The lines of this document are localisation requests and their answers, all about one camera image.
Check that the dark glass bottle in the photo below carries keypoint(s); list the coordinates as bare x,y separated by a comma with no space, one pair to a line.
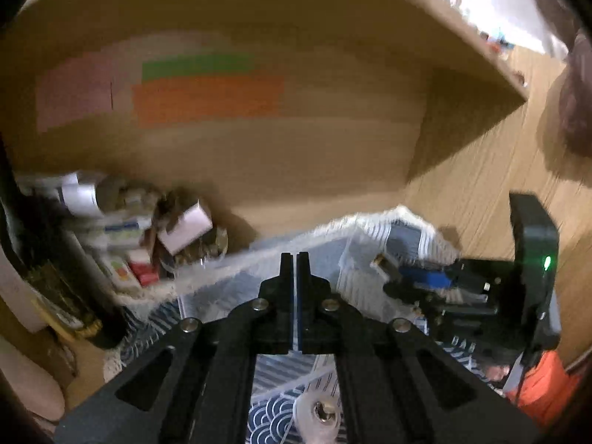
69,286

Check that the small brass object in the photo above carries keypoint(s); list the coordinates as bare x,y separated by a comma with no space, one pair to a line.
380,266

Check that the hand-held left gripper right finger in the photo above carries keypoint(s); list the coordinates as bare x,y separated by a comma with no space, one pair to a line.
301,305

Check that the orange sticky note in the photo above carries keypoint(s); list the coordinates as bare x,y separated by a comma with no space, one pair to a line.
208,101

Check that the white paper roll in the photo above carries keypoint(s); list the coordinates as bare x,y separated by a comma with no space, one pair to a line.
81,196

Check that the wooden shelf unit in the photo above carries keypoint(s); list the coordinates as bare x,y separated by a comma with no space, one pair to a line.
286,162

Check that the green sticky note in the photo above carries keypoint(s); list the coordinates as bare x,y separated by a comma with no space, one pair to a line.
196,65

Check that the glass jar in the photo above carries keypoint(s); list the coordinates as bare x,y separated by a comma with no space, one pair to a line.
210,243

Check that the orange cloth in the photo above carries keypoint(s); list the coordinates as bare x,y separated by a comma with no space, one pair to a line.
545,388

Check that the stack of small packets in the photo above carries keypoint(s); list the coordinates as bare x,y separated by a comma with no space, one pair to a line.
122,236

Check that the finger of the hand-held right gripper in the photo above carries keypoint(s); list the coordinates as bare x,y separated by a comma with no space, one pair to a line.
428,277
409,292

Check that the white rounded object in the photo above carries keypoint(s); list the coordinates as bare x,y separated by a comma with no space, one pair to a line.
27,379

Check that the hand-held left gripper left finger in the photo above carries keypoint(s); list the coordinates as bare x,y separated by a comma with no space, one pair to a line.
287,305

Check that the dark brown fuzzy object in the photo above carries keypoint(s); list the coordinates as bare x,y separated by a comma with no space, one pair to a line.
576,101

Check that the white small box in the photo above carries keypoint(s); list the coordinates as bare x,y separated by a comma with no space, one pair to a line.
185,226

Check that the red small box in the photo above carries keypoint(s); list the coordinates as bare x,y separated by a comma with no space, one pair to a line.
144,268

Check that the blue white patterned cloth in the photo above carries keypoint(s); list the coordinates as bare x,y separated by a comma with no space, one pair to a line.
360,249

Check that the white disc with brass centre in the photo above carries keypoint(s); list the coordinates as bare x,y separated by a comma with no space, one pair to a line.
319,411

